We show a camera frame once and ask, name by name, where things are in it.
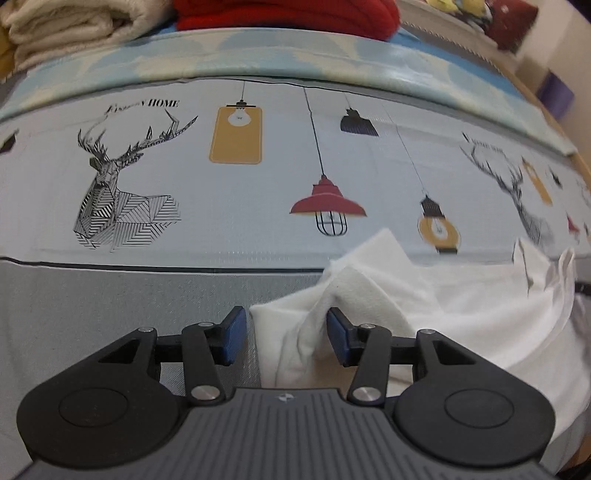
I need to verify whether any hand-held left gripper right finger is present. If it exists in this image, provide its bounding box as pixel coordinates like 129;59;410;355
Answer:
326;308;481;406

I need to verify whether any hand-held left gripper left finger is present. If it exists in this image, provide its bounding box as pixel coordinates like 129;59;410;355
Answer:
98;305;246;406

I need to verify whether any white long-sleeved shirt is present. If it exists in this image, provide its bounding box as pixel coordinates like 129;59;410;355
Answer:
249;228;579;441

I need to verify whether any grey printed bed sheet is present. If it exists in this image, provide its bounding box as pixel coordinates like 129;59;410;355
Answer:
0;76;591;476

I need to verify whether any light blue patterned blanket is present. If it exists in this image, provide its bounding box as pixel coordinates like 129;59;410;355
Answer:
0;23;578;155

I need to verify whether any folded red blanket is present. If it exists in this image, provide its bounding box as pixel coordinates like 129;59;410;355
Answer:
173;0;402;42

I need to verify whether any purple rolled mat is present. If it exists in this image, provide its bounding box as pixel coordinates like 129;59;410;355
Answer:
537;73;576;121

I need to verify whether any folded cream blanket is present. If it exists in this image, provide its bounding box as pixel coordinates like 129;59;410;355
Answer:
0;0;178;72

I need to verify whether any yellow plush toy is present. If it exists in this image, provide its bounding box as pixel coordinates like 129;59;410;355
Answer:
425;0;492;19

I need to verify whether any dark red cushion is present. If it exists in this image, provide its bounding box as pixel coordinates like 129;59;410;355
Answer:
484;0;539;54

